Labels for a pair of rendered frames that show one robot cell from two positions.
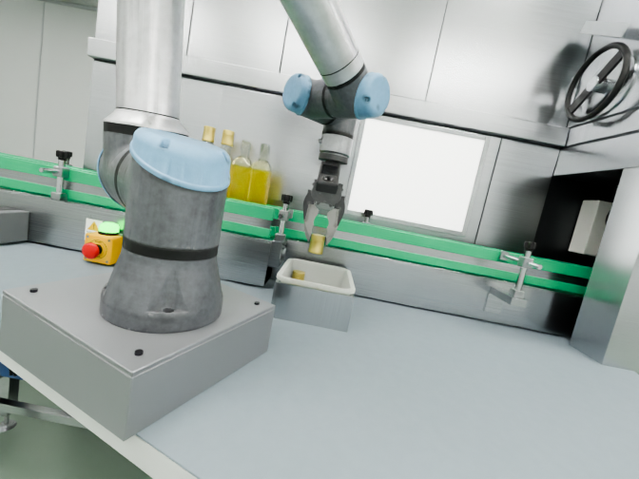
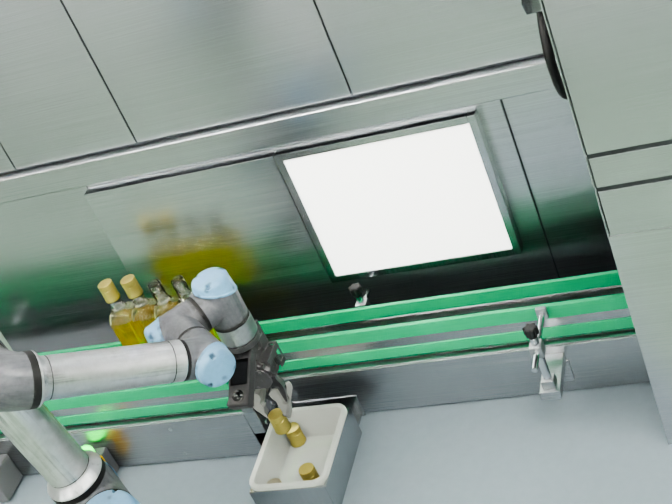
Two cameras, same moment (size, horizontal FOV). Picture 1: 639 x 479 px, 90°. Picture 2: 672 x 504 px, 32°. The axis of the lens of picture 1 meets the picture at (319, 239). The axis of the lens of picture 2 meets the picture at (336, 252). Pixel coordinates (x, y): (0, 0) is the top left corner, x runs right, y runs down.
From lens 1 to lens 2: 1.88 m
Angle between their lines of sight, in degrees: 35
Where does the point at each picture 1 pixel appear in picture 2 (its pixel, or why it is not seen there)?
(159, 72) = (59, 462)
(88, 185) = not seen: hidden behind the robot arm
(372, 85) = (205, 376)
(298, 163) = (235, 247)
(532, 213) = not seen: hidden behind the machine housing
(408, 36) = (270, 22)
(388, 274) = (406, 379)
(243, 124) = (138, 228)
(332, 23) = (141, 381)
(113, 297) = not seen: outside the picture
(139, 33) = (35, 454)
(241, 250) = (218, 428)
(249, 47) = (80, 129)
